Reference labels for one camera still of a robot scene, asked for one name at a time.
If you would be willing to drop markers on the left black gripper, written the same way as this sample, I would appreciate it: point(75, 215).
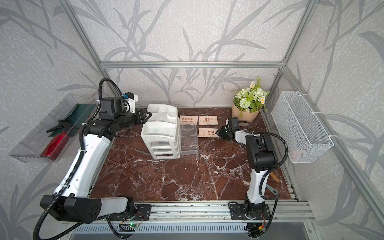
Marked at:
point(140, 116)

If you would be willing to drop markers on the black clamp tool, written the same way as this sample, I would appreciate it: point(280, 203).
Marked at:
point(62, 125)

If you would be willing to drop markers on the aluminium front rail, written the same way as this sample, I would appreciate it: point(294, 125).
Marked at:
point(220, 212)

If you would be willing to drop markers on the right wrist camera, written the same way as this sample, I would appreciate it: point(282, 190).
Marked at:
point(233, 124)

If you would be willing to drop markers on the red brush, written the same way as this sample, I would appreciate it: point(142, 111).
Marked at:
point(55, 147)

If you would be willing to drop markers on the white green artificial flowers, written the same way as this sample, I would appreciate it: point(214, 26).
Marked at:
point(251, 99)

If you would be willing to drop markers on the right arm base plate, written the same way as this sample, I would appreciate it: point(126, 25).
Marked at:
point(249, 211)

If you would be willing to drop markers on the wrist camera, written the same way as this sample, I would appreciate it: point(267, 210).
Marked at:
point(130, 101)
point(233, 124)

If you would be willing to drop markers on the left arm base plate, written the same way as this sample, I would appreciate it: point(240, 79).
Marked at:
point(141, 213)

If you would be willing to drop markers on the pink object in basket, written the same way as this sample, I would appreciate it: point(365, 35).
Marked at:
point(297, 154)

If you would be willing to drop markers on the clear plastic wall tray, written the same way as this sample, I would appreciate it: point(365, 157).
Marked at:
point(49, 140)

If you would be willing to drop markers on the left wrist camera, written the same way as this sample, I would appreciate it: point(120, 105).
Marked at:
point(130, 101)

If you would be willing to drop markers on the pink postcard red characters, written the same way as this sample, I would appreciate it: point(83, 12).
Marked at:
point(189, 120)

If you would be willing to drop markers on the white plastic drawer organizer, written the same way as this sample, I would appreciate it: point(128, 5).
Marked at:
point(162, 132)

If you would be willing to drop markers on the white wire mesh basket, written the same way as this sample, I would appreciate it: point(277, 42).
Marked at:
point(299, 125)

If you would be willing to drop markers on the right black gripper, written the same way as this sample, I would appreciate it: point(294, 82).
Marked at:
point(220, 132)

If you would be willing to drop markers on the beige flower pot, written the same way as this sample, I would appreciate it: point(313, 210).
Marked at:
point(243, 116)

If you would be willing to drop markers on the green cloth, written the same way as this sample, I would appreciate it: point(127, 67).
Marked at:
point(76, 117)

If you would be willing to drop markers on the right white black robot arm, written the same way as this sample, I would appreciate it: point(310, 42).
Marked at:
point(261, 156)

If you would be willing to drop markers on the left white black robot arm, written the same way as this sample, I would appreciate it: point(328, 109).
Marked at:
point(71, 202)

